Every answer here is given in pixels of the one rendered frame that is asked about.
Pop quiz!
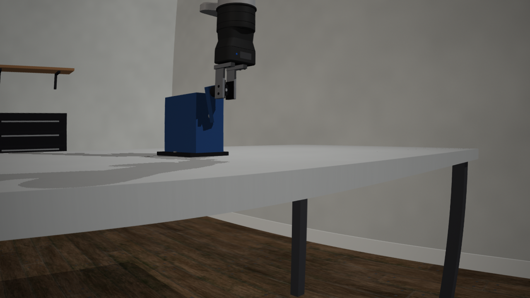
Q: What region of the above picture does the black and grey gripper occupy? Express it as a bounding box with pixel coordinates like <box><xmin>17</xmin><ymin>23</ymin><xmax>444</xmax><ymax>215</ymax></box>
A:
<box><xmin>200</xmin><ymin>0</ymin><xmax>257</xmax><ymax>100</ymax></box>

